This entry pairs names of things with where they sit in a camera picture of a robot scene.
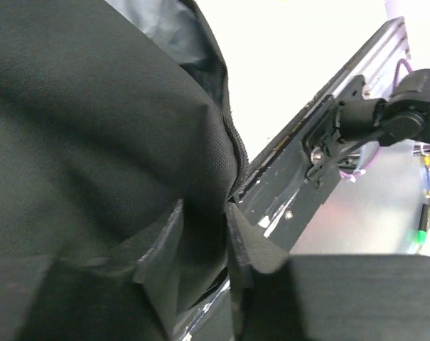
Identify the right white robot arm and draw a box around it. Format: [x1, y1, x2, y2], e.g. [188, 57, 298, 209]
[306, 69, 430, 180]

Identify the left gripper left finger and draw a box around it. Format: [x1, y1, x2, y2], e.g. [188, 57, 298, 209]
[0, 201, 184, 340]

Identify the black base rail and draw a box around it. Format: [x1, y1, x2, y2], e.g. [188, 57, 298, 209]
[173, 75, 365, 340]

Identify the aluminium extrusion rail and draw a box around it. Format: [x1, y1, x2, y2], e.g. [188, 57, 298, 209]
[333, 17, 409, 98]

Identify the black student backpack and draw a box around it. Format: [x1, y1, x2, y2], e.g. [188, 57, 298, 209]
[0, 1, 247, 313]

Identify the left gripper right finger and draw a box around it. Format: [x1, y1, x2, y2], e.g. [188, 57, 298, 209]
[225, 204, 430, 340]

